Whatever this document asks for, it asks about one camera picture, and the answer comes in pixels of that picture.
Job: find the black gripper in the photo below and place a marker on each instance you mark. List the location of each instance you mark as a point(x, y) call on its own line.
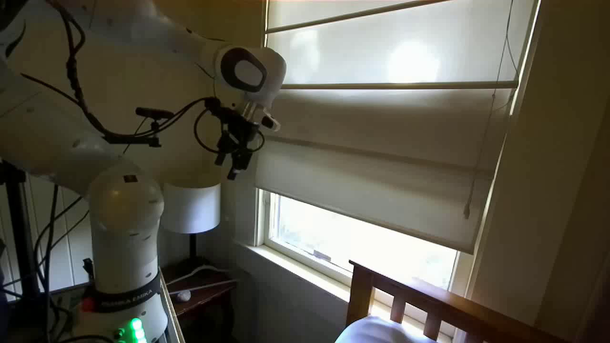
point(238, 135)

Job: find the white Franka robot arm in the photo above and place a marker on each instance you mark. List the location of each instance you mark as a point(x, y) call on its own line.
point(126, 63)

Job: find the brown wooden bed headboard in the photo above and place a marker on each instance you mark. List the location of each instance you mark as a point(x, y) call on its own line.
point(444, 305)

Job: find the white shade table lamp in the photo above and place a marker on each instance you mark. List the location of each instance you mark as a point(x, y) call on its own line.
point(191, 209)

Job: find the black horizontal clamp rod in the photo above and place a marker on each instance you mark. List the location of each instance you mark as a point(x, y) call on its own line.
point(130, 137)

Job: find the white framed window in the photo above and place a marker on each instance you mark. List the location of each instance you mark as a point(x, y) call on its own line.
point(330, 240)

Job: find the dark wooden nightstand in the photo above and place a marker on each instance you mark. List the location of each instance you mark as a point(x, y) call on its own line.
point(202, 297)

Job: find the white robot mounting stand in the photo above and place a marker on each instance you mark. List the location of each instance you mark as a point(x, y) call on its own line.
point(168, 320)

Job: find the white roman window blind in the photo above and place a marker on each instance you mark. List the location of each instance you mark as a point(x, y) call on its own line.
point(393, 125)

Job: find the black vertical stand pole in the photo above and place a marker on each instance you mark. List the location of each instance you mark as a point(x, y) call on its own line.
point(19, 240)

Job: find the white pillow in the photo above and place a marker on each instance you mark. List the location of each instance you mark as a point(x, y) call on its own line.
point(381, 331)

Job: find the black exterior camera bar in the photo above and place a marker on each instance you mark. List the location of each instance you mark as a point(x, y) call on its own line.
point(153, 112)

